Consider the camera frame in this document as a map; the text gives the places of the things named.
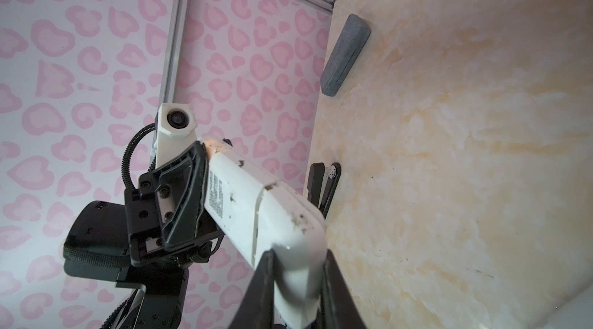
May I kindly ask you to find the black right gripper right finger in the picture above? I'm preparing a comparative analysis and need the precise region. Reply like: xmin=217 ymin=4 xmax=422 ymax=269
xmin=321 ymin=250 xmax=366 ymax=329

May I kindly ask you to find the white remote control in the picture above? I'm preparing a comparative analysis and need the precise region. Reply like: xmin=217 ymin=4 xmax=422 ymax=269
xmin=199 ymin=136 xmax=327 ymax=328

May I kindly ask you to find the black stapler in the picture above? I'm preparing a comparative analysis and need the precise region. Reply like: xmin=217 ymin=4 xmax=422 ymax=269
xmin=307 ymin=162 xmax=341 ymax=219

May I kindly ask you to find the grey rectangular sponge block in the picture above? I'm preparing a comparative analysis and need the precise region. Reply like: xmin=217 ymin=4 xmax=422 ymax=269
xmin=321 ymin=14 xmax=372 ymax=97

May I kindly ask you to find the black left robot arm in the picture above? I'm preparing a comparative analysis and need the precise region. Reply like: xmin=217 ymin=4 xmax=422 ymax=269
xmin=63 ymin=141 xmax=224 ymax=328

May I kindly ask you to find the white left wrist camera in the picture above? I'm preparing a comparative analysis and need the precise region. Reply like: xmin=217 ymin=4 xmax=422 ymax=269
xmin=154 ymin=103 xmax=197 ymax=168

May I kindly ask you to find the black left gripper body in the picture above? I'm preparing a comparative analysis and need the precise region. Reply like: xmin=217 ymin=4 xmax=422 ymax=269
xmin=124 ymin=172 xmax=222 ymax=268

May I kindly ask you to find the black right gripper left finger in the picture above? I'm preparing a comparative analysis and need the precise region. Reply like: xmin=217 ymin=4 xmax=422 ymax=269
xmin=229 ymin=250 xmax=275 ymax=329

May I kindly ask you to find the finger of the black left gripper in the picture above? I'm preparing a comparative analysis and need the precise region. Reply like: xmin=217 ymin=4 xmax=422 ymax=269
xmin=152 ymin=141 xmax=208 ymax=252

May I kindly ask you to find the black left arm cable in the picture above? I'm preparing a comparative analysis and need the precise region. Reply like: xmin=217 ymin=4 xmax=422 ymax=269
xmin=121 ymin=122 xmax=158 ymax=191

